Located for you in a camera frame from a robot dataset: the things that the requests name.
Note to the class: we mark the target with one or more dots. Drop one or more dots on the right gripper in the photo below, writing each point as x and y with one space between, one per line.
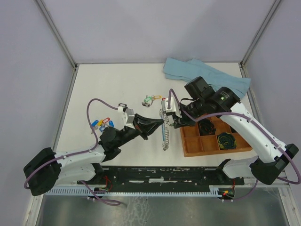
183 119

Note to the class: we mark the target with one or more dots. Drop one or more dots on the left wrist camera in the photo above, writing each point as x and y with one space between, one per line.
127 115

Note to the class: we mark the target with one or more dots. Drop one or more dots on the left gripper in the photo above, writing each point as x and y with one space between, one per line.
146 126

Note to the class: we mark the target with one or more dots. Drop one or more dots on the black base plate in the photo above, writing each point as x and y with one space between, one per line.
148 179

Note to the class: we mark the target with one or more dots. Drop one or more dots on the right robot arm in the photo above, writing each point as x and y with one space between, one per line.
272 156

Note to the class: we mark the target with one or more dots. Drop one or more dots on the coloured tag key bunch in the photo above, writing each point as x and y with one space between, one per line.
102 124

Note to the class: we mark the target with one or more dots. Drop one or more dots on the rolled blue-yellow tie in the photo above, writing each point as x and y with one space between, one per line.
226 141

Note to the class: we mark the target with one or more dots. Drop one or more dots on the wooden compartment tray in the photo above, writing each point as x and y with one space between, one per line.
196 145

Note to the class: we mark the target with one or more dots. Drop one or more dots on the rolled orange-dotted tie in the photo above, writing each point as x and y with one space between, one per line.
206 127

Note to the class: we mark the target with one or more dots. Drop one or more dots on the green yellow tag key bunch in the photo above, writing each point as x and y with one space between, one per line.
148 101

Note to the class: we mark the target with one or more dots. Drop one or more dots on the grey cable duct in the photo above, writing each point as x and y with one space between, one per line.
83 191

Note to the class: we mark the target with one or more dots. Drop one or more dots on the light blue cloth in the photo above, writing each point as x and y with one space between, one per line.
187 71

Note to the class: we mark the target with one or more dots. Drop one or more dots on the large keyring holder blue handle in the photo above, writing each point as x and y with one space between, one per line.
165 130

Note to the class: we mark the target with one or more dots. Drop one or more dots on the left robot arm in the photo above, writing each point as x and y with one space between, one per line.
48 168

